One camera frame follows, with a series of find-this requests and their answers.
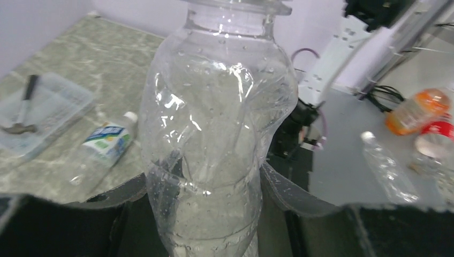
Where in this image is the small hammer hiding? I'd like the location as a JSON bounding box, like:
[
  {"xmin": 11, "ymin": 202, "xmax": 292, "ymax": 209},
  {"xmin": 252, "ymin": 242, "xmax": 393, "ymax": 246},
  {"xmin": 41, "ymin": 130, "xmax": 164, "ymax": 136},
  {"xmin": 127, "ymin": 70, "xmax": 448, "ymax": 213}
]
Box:
[{"xmin": 1, "ymin": 74, "xmax": 39, "ymax": 135}]

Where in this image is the labelled water bottle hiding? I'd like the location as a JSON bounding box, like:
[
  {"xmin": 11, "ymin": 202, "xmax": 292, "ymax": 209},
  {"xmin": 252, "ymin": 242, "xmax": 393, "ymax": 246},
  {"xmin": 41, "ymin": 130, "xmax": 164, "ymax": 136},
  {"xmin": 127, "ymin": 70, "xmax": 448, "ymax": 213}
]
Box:
[{"xmin": 64, "ymin": 111, "xmax": 138, "ymax": 188}]

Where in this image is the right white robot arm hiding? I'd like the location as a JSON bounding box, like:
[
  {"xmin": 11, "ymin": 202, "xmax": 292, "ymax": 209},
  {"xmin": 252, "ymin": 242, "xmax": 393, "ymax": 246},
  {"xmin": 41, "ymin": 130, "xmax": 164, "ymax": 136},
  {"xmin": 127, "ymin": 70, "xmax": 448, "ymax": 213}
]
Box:
[{"xmin": 268, "ymin": 1, "xmax": 414, "ymax": 157}]

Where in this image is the orange drink bottle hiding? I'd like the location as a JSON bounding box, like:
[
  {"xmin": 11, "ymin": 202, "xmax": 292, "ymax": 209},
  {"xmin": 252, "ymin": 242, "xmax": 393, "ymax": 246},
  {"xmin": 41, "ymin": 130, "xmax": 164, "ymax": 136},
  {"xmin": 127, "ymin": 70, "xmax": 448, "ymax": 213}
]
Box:
[{"xmin": 384, "ymin": 87, "xmax": 453, "ymax": 135}]

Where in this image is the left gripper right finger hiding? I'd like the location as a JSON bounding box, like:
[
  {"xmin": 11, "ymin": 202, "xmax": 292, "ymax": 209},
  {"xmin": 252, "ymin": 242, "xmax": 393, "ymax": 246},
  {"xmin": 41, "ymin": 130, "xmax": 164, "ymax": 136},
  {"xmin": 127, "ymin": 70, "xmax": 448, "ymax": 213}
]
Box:
[{"xmin": 259, "ymin": 164, "xmax": 453, "ymax": 256}]

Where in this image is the clear plastic tray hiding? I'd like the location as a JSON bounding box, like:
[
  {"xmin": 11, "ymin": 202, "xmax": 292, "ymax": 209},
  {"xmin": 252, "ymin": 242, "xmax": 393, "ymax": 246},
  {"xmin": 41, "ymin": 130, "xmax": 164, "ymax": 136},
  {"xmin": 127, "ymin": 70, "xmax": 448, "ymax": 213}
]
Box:
[{"xmin": 1, "ymin": 72, "xmax": 95, "ymax": 160}]

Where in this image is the clear bottle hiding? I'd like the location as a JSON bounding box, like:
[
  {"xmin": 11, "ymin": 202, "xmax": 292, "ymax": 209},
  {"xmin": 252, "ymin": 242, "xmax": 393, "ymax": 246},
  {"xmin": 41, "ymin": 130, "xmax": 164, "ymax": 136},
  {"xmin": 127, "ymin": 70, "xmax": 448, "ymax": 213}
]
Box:
[{"xmin": 139, "ymin": 1, "xmax": 298, "ymax": 256}]

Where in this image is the clear bottle outside table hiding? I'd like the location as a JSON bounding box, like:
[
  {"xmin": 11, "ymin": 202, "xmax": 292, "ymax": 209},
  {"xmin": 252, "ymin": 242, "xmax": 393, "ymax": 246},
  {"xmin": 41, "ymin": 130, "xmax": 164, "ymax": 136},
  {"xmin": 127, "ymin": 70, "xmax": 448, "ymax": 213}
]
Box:
[{"xmin": 360, "ymin": 131, "xmax": 420, "ymax": 204}]

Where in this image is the red label bottle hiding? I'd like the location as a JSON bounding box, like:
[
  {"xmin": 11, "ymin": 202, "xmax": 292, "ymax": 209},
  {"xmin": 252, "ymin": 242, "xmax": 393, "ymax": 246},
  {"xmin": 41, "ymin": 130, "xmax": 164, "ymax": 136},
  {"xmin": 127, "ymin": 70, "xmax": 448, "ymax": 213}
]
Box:
[{"xmin": 412, "ymin": 120, "xmax": 453, "ymax": 204}]

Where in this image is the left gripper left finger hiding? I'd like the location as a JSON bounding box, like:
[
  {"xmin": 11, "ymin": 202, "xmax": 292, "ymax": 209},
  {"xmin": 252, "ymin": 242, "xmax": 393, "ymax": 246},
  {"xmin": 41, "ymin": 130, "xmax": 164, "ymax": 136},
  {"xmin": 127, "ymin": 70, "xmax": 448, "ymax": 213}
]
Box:
[{"xmin": 1, "ymin": 175, "xmax": 156, "ymax": 256}]

